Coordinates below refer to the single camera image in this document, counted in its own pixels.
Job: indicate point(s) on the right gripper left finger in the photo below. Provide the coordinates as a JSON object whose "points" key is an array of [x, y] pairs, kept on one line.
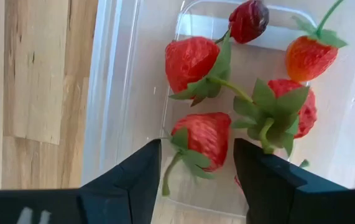
{"points": [[124, 196]]}

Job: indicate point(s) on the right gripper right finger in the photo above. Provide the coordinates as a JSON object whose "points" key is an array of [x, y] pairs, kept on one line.
{"points": [[273, 193]]}

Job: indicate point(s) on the red artificial strawberry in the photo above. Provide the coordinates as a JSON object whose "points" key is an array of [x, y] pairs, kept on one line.
{"points": [[309, 115], [208, 137], [189, 62]]}

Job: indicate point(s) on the clear plastic tupperware container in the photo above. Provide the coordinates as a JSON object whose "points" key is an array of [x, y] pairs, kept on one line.
{"points": [[127, 93]]}

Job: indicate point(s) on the pale orange artificial strawberry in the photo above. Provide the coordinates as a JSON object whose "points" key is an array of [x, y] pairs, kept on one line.
{"points": [[307, 59]]}

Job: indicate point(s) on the dark red artificial cherry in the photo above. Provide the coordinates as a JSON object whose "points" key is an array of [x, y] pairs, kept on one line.
{"points": [[248, 21]]}

